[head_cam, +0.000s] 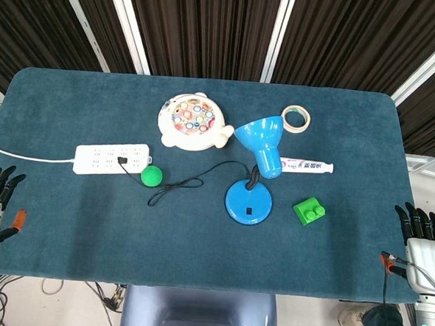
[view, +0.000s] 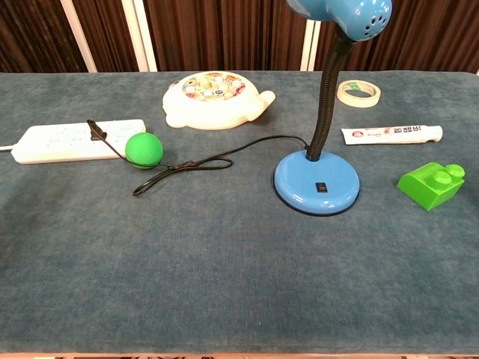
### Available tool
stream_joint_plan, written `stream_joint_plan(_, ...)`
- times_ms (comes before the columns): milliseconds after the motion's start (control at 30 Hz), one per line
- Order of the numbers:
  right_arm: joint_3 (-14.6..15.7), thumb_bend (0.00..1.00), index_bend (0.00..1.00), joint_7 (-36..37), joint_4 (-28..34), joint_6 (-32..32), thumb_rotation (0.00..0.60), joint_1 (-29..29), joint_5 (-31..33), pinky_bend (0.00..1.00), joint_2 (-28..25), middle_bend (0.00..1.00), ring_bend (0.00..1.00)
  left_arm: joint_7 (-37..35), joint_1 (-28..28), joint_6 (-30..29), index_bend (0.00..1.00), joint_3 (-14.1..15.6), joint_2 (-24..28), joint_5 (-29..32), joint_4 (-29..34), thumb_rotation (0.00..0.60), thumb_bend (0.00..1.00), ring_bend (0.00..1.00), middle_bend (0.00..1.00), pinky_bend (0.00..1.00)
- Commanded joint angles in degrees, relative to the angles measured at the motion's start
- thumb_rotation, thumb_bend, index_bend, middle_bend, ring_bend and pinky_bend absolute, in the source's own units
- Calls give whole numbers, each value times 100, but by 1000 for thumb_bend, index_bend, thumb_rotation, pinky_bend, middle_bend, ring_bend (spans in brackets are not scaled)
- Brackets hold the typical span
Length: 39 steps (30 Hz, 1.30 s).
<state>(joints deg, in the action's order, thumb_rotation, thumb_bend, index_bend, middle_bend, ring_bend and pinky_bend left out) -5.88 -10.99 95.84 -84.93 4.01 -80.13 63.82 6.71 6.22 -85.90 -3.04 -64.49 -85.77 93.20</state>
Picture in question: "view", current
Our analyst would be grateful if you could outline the green toy building block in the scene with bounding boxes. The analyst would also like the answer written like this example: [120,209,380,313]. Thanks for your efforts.
[397,162,466,212]

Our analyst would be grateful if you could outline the black lamp power cable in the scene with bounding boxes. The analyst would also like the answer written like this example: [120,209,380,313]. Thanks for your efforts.
[86,119,310,197]

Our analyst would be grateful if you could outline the beige masking tape roll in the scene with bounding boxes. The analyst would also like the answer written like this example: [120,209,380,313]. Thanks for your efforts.
[336,79,382,109]

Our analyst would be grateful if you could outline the dark brown pleated curtain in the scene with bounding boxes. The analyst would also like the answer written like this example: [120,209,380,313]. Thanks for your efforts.
[314,0,479,73]
[70,0,141,73]
[144,0,308,72]
[0,0,88,74]

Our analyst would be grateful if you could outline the blue gooseneck desk lamp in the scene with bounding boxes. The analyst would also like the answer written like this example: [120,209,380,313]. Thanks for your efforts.
[273,0,393,217]

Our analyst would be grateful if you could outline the green ball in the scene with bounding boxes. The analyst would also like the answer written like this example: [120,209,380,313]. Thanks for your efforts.
[124,132,164,170]

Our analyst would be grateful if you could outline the white power strip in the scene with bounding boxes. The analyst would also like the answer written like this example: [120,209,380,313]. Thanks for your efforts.
[10,119,147,165]

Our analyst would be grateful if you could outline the blue velvet table cloth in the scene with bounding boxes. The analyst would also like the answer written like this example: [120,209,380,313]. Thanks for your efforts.
[0,70,479,355]

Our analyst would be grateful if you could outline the white metal frame post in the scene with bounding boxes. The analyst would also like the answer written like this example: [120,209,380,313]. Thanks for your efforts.
[300,18,322,72]
[59,0,99,73]
[121,0,158,73]

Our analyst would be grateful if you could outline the cream fishing game toy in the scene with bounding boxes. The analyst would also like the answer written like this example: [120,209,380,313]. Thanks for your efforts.
[162,70,277,131]

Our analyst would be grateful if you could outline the white toothpaste tube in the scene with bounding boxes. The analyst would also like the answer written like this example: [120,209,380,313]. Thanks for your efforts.
[341,125,444,146]

